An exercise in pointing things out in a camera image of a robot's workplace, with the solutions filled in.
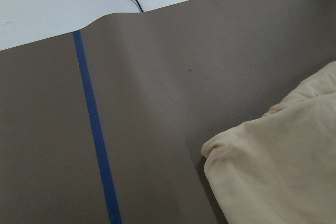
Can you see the yellow long-sleeve printed shirt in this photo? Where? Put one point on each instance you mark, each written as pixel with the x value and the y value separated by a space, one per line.
pixel 279 168

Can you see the brown table mat blue grid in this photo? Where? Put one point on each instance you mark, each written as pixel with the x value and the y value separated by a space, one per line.
pixel 164 83

